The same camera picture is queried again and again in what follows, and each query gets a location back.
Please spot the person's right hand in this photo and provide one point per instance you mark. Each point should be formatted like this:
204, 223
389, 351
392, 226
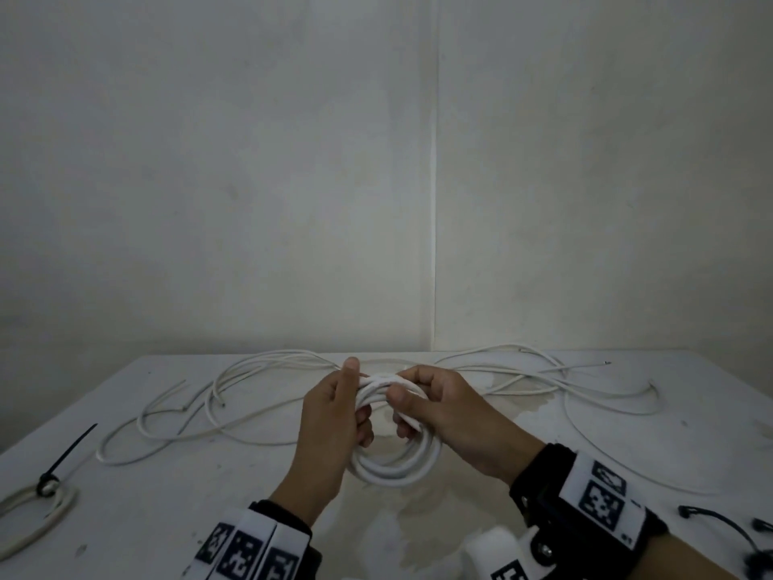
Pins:
465, 416

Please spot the person's left hand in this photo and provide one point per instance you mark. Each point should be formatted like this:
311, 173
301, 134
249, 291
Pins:
329, 428

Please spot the black plastic zip tie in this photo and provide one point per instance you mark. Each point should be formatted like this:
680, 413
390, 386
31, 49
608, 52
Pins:
69, 453

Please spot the bunch of black zip ties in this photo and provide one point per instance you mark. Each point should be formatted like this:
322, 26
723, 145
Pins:
712, 514

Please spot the person's left forearm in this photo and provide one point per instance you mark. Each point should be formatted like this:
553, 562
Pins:
302, 504

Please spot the person's right forearm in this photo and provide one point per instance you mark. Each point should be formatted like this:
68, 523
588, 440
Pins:
688, 561

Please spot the black left wristband white markers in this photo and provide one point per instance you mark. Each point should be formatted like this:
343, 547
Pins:
253, 549

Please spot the black wristband white markers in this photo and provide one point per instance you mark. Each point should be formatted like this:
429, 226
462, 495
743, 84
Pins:
592, 501
253, 549

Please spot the black right wristband white markers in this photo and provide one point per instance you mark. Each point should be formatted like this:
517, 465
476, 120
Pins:
592, 501

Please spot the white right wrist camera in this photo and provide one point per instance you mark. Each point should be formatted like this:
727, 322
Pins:
495, 555

